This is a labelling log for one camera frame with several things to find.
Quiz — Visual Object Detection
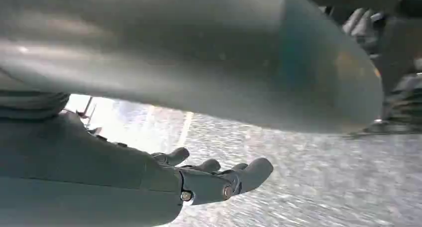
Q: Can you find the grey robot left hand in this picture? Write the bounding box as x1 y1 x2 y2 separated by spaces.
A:
342 7 385 56

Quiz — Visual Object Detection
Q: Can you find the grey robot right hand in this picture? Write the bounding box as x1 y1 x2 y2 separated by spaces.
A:
0 0 384 227

